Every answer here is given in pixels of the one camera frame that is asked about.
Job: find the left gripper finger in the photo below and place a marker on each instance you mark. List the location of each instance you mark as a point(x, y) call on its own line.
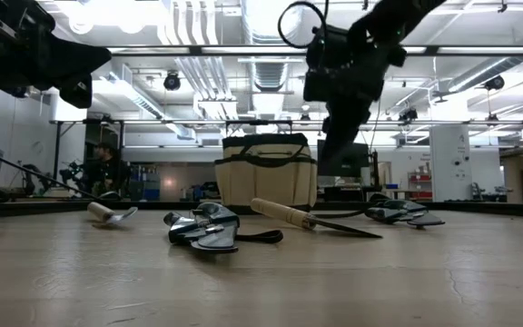
point(80, 59)
point(77, 93)

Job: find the beige gardening tool bag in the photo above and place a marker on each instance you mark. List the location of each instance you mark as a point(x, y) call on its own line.
point(266, 181)

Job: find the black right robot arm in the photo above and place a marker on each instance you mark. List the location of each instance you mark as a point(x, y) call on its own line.
point(397, 13)

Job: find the black computer monitor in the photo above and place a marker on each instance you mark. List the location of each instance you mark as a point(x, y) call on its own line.
point(354, 161)

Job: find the black ceiling spotlight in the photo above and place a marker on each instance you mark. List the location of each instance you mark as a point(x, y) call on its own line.
point(408, 115)
point(495, 82)
point(171, 82)

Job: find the black horizontal crossbar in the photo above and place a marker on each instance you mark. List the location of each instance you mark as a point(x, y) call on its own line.
point(152, 121)

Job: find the person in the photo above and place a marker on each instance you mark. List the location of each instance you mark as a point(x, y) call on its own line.
point(107, 172)

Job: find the black slanted rod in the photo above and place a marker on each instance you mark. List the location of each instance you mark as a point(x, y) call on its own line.
point(16, 163)

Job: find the red shelf unit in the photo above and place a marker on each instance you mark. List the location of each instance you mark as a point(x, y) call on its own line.
point(420, 186)

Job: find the white pillar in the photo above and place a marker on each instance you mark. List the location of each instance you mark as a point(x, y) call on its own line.
point(450, 163)

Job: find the black overhead light beam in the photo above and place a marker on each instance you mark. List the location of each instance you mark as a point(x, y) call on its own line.
point(193, 51)

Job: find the blue storage bins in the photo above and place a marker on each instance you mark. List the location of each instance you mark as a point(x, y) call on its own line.
point(145, 186)

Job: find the silver ventilation duct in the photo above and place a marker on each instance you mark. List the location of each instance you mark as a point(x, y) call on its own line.
point(268, 77)

